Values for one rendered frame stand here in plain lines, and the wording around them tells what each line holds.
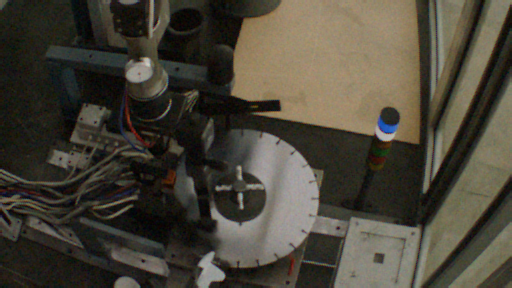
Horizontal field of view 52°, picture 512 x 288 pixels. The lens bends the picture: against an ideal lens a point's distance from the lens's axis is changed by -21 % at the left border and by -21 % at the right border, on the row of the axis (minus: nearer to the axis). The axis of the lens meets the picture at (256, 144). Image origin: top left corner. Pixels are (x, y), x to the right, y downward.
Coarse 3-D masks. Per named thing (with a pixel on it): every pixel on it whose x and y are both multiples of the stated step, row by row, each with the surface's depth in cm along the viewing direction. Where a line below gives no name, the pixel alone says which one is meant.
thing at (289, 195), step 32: (224, 160) 140; (256, 160) 140; (288, 160) 140; (192, 192) 136; (288, 192) 136; (192, 224) 132; (224, 224) 132; (256, 224) 132; (288, 224) 133; (224, 256) 128; (256, 256) 129
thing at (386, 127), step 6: (384, 108) 123; (390, 108) 123; (384, 114) 122; (390, 114) 122; (396, 114) 122; (378, 120) 124; (384, 120) 121; (390, 120) 121; (396, 120) 121; (384, 126) 122; (390, 126) 121; (396, 126) 122; (390, 132) 123
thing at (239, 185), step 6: (240, 168) 133; (240, 174) 133; (240, 180) 132; (216, 186) 131; (222, 186) 131; (228, 186) 131; (234, 186) 131; (240, 186) 131; (246, 186) 131; (252, 186) 131; (258, 186) 131; (234, 192) 131; (240, 192) 130; (246, 192) 132; (240, 198) 130; (240, 204) 129
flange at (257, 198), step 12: (228, 180) 136; (252, 180) 136; (216, 192) 135; (228, 192) 134; (252, 192) 135; (264, 192) 135; (216, 204) 134; (228, 204) 133; (252, 204) 134; (264, 204) 134; (228, 216) 132; (240, 216) 132; (252, 216) 132
